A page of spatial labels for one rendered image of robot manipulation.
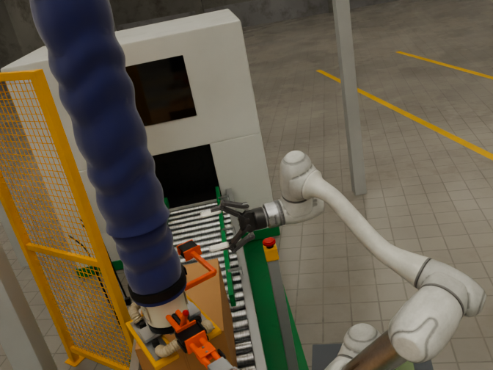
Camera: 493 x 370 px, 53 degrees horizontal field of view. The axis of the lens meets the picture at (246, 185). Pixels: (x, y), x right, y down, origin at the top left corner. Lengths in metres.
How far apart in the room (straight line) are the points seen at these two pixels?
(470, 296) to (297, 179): 0.59
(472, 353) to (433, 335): 2.07
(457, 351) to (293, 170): 2.16
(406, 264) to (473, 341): 2.01
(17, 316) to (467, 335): 2.71
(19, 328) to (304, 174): 2.07
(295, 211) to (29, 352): 2.03
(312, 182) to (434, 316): 0.53
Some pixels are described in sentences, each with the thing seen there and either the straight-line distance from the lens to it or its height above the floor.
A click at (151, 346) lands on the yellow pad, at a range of 2.08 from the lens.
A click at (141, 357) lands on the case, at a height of 0.90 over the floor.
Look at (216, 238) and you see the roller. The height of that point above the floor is 0.55.
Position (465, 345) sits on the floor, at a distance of 3.51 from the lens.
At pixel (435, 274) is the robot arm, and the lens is 1.53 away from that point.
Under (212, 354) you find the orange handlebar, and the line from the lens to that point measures 1.78.
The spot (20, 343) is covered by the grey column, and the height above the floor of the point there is 0.67.
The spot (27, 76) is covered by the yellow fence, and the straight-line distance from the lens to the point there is 2.65.
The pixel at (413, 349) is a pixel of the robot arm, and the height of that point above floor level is 1.42.
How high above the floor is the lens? 2.40
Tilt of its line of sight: 24 degrees down
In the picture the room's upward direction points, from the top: 11 degrees counter-clockwise
